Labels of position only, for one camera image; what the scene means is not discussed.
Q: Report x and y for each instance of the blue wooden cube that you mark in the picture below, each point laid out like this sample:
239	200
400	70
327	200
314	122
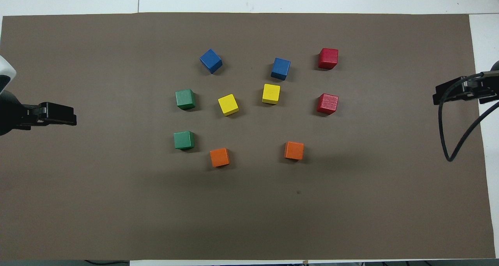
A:
280	68
211	61

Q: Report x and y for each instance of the green wooden cube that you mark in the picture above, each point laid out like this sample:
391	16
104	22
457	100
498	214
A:
185	99
183	140

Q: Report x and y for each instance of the yellow wooden cube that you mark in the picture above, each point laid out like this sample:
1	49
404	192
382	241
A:
271	93
228	104

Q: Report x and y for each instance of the red wooden cube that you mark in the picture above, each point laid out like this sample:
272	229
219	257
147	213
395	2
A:
327	103
328	58

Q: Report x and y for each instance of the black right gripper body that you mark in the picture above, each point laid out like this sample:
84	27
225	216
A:
481	88

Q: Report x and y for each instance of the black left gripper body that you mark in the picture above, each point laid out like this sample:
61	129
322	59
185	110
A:
11	116

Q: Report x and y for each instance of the brown table mat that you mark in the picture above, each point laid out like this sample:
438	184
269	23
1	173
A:
249	211

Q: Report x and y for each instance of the orange wooden cube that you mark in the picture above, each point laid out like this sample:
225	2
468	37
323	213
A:
294	150
219	157

